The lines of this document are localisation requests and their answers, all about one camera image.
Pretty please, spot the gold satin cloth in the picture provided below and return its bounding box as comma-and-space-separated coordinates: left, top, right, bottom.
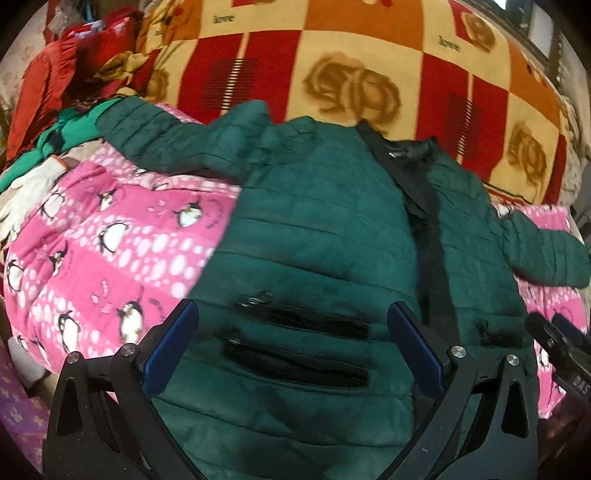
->
93, 50, 149, 85

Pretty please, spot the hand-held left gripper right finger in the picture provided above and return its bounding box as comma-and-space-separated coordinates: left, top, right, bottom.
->
388, 301, 539, 480

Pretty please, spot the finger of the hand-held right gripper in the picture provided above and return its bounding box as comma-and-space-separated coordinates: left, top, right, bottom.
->
526, 312, 591, 370

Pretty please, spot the red cloth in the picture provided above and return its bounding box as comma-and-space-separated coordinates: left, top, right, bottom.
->
7, 9, 144, 153

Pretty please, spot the white glove with orange cuff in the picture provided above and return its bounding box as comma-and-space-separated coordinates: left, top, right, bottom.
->
0, 156, 66, 238

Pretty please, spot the dark green quilted jacket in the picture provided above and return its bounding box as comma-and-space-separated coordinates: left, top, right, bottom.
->
95, 98, 591, 480

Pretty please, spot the purple patterned cloth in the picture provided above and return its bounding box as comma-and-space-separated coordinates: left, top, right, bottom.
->
0, 346, 52, 464

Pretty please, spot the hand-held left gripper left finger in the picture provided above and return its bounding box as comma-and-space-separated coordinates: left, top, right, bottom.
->
46, 299, 204, 480

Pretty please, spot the rose print checked blanket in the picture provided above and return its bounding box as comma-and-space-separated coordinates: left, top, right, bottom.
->
136, 0, 571, 206

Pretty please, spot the bright green cloth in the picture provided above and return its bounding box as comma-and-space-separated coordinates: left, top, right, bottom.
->
0, 99, 130, 192

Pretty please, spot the pink penguin print blanket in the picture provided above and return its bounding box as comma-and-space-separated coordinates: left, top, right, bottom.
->
2, 104, 587, 421

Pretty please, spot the dark window frame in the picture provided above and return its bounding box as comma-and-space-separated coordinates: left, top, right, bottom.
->
505, 0, 575, 90

